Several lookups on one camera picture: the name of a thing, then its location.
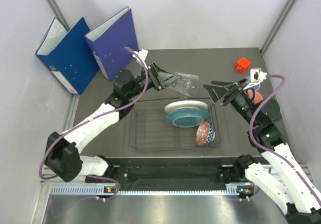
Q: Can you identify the red patterned bowl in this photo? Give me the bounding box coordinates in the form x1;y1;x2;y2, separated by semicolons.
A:
196;122;209;146

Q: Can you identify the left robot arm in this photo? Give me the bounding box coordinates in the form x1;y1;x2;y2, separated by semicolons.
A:
42;63;182;182

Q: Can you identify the black wire dish rack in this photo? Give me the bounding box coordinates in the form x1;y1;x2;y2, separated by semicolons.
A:
126;98;221;152

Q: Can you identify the teal plate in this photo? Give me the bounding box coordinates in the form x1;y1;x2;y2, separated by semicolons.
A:
166;108;210;128

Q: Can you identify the clear drinking glass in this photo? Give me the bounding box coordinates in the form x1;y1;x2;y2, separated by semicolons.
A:
170;72;200;97

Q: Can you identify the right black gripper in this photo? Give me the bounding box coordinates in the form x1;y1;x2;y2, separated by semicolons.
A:
203;77;259;126

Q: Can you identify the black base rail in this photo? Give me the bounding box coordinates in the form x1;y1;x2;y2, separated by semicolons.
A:
103;157;245;184

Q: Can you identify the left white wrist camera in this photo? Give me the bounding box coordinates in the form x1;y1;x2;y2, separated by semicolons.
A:
132;49;148;64

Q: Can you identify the grey cable duct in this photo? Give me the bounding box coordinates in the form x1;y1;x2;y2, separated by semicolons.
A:
51;185;254;196

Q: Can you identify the blue patterned bowl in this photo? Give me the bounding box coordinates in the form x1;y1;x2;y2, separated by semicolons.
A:
202;123;216;146

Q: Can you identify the purple ring binder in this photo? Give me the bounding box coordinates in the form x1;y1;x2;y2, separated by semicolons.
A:
85;7;138;82

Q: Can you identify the lilac plastic cup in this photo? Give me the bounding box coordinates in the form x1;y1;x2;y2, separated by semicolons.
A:
245;77;251;84

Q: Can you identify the pink plastic cup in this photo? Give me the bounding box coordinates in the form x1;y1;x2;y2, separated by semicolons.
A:
247;89;263;104

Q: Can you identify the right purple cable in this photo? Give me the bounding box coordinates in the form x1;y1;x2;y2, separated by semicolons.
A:
248;74;321;199

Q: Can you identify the blue ring binder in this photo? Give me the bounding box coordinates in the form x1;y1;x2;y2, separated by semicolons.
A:
35;18;99;94

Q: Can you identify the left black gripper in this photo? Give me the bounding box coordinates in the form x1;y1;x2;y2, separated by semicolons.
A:
127;62;182;99

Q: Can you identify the red cube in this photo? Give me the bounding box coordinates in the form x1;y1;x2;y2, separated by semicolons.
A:
234;57;251;74

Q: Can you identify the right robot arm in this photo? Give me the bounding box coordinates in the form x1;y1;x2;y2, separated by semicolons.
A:
204;79;320;223

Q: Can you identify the white plate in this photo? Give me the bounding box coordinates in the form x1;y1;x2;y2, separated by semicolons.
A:
165;100;208;114

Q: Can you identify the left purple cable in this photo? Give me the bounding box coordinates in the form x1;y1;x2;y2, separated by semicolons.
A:
38;47;150;180

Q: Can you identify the purple cable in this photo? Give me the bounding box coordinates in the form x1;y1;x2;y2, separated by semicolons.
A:
38;47;150;180
248;74;321;199

